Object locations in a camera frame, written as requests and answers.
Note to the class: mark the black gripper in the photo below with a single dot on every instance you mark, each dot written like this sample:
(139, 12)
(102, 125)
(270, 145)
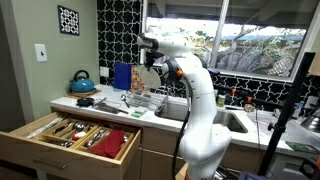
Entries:
(150, 56)

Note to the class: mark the colourful patterned ceramic plate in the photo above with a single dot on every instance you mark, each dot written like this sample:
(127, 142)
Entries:
(150, 78)

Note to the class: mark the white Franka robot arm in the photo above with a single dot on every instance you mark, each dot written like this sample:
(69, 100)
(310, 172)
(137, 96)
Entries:
(203, 116)

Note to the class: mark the blue cutting board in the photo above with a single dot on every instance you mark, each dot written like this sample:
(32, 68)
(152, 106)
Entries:
(122, 76)

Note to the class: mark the metal spoon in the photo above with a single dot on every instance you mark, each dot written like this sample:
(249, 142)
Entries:
(124, 100)

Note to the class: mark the green white sponge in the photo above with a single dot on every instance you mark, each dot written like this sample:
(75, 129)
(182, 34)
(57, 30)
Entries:
(139, 112)

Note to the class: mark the black utensils on counter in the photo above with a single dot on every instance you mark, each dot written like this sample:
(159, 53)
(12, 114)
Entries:
(115, 110)

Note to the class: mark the small black pan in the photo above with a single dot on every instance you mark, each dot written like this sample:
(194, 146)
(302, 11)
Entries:
(85, 102)

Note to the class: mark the green bottle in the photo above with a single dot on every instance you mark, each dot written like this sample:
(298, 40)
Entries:
(220, 101)

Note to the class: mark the wooden trivet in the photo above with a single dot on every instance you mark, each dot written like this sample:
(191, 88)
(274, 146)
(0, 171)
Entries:
(75, 95)

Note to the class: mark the red cloth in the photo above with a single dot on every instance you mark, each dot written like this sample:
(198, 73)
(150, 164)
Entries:
(108, 145)

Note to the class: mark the metal drawer cutlery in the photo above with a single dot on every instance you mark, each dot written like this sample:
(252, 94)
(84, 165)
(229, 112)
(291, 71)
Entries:
(95, 138)

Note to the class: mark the framed tile picture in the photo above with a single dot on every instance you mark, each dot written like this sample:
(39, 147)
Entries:
(68, 20)

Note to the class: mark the black orange bar clamp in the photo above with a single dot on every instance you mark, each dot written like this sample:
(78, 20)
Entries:
(240, 93)

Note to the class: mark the stainless steel sink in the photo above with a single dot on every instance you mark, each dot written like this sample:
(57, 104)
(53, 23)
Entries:
(230, 121)

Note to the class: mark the black drawer utensils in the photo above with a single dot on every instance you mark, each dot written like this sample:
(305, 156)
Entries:
(63, 128)

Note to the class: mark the white rolled paper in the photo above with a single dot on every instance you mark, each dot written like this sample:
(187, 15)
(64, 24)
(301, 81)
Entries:
(45, 127)

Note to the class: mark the wooden cutlery drawer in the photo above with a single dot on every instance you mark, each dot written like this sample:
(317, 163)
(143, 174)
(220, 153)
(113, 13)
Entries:
(66, 156)

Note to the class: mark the black tripod pole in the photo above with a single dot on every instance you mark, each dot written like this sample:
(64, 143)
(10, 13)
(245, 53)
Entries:
(286, 110)

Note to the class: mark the green flat pad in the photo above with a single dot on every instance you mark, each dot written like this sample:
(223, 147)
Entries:
(301, 147)

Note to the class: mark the white wall outlet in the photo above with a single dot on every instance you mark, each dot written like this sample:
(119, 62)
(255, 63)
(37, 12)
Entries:
(104, 72)

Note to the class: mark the white window frame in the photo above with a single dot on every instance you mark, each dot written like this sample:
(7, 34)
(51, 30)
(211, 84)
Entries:
(218, 33)

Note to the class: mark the white light switch plate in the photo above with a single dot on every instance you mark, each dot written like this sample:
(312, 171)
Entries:
(41, 52)

